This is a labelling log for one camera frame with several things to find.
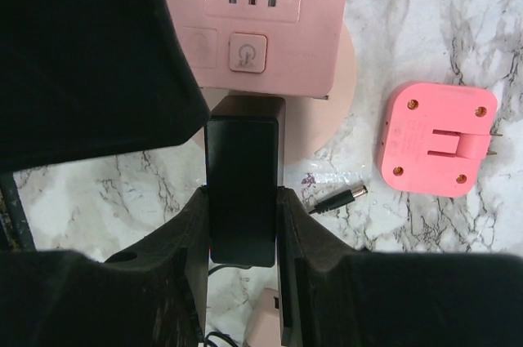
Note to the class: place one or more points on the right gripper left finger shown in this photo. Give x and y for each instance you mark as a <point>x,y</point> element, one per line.
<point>153,293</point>

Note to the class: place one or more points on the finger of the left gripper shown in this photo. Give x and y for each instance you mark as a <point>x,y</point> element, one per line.
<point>86,79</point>

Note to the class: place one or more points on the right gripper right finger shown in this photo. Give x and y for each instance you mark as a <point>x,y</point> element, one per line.
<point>331,294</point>

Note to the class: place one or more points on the black power adapter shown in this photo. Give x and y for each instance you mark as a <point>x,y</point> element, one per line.
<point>242,188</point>

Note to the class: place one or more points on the pink cube socket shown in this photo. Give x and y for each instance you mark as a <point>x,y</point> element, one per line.
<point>279,47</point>

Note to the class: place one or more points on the pink round power hub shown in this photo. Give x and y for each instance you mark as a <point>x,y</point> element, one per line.
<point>305,124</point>

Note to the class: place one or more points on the dusty pink small charger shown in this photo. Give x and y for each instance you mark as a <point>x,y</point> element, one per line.
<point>263,328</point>

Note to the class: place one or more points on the coral pink square charger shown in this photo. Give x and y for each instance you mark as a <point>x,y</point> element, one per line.
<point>435,138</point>

